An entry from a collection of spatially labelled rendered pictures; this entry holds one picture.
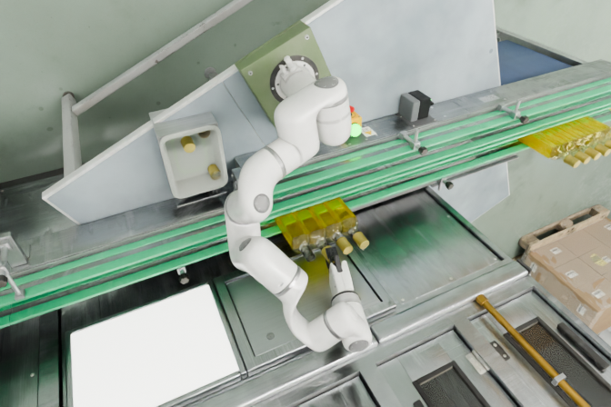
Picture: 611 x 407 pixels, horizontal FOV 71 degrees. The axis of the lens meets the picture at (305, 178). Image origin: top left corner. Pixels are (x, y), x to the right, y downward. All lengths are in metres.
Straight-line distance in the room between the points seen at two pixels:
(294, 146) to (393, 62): 0.69
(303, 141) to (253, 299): 0.58
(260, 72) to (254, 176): 0.43
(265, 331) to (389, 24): 1.03
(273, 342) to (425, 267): 0.57
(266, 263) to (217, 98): 0.58
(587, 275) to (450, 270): 3.59
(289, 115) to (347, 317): 0.48
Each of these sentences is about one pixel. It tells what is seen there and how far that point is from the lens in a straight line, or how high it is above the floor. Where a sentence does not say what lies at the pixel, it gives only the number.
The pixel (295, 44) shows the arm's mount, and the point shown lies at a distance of 1.27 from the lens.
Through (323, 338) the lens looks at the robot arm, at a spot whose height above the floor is 1.42.
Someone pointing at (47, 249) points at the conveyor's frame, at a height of 0.83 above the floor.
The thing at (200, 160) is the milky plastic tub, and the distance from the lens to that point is 1.39.
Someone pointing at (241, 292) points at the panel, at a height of 1.07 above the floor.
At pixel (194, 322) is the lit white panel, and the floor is 1.11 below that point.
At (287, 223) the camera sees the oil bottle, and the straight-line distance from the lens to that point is 1.34.
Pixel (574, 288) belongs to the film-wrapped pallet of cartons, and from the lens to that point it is 4.88.
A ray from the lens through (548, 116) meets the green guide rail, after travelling 2.05.
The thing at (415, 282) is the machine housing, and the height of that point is 1.25.
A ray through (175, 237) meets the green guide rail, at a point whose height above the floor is 0.92.
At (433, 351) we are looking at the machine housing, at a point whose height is 1.46.
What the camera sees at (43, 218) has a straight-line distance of 1.93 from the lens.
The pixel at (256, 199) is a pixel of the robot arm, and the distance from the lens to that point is 0.91.
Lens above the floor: 1.91
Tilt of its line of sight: 46 degrees down
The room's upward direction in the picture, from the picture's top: 142 degrees clockwise
